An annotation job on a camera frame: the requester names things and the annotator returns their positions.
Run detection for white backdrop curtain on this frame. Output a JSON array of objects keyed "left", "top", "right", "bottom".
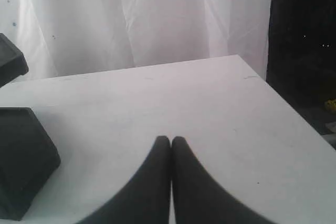
[{"left": 1, "top": 0, "right": 271, "bottom": 81}]

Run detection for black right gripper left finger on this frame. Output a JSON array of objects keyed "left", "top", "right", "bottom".
[{"left": 83, "top": 136, "right": 171, "bottom": 223}]

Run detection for black shelf rack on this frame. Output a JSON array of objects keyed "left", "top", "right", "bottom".
[{"left": 0, "top": 33, "right": 61, "bottom": 221}]

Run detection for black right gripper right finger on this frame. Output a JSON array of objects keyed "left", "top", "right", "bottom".
[{"left": 172, "top": 136, "right": 265, "bottom": 223}]

